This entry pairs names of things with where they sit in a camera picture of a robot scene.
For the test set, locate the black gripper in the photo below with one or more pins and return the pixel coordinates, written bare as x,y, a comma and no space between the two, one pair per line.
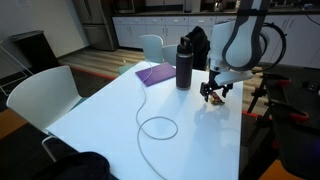
215,81

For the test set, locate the black bin cabinet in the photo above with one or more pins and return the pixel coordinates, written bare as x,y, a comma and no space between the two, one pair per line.
35,50

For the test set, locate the white chair with teal seat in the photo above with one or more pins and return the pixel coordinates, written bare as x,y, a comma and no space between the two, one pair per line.
151,48

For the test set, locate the white whiteboard stand legs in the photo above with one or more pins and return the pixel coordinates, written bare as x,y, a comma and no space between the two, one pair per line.
13,70

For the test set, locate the dark purple water bottle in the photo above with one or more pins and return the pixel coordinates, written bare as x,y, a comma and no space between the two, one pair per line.
184,66

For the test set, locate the white kitchen cabinets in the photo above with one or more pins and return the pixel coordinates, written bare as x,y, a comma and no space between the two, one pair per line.
160,30

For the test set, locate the stainless steel refrigerator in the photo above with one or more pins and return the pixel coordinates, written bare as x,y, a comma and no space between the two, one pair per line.
96,23

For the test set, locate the black stand with red clamps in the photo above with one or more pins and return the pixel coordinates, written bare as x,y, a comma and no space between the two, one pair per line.
286,116

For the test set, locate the black jacket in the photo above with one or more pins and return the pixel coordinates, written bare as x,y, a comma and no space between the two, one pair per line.
199,46

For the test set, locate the white chair under bag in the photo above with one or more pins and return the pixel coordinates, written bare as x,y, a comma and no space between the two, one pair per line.
50,146

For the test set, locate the white chair holding jacket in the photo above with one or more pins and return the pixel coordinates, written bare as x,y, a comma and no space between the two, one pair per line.
170,55

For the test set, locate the purple folder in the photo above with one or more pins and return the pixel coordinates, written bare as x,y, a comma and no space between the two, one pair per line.
156,74

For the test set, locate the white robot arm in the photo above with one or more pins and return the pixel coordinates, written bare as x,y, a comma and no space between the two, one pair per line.
240,40

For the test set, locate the orange floor tape strip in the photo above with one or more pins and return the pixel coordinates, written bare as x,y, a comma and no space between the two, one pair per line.
93,71

